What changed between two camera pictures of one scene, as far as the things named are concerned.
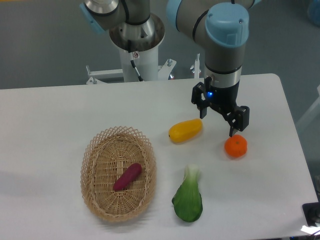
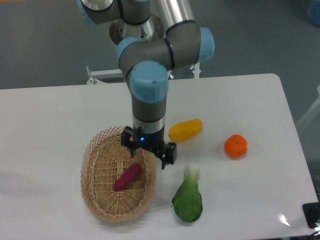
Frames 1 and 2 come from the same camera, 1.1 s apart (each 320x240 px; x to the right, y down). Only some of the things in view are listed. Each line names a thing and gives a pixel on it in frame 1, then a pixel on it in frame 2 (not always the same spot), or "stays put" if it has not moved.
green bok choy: [187, 200] stays put
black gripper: [223, 99] → [149, 135]
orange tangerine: [236, 146] stays put
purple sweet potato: [133, 170] stays put
